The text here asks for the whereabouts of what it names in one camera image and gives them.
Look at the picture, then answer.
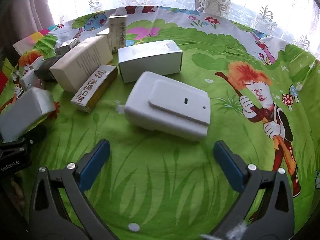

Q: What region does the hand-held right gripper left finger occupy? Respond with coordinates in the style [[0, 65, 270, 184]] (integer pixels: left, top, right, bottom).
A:
[[29, 139, 118, 240]]

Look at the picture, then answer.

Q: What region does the tall beige box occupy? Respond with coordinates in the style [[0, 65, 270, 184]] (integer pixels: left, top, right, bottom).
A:
[[107, 15, 128, 54]]

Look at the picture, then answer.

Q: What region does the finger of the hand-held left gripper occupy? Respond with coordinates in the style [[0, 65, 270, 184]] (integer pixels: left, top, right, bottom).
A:
[[10, 124, 48, 150]]

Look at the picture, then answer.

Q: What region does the brown curtain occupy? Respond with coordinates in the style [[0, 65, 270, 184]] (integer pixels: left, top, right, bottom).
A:
[[0, 0, 55, 48]]

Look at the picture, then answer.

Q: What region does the dark grey box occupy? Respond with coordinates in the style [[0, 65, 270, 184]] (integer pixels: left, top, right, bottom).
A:
[[34, 55, 66, 82]]

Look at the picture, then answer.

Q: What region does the large white device box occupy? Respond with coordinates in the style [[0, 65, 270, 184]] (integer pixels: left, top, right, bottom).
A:
[[124, 71, 211, 141]]

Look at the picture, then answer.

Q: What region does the gold printed long box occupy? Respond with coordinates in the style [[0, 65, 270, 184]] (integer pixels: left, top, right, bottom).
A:
[[71, 65, 119, 113]]

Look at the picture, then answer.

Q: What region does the pale grey rectangular box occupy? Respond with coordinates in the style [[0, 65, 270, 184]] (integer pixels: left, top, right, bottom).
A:
[[118, 39, 183, 84]]

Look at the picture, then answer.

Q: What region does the white box with silver side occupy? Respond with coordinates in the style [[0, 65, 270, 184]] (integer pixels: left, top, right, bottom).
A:
[[0, 87, 56, 141]]

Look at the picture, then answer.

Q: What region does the large cream box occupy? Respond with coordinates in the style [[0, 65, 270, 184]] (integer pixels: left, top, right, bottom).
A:
[[49, 35, 114, 93]]

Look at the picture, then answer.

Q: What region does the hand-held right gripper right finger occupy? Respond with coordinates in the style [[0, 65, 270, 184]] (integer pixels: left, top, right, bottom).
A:
[[210, 140, 295, 240]]

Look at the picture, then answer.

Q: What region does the green cartoon printed blanket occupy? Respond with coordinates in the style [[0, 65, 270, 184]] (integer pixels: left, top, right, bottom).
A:
[[0, 5, 320, 240]]

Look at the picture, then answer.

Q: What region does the silver and black box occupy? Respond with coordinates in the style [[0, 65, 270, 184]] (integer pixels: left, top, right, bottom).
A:
[[54, 39, 83, 56]]

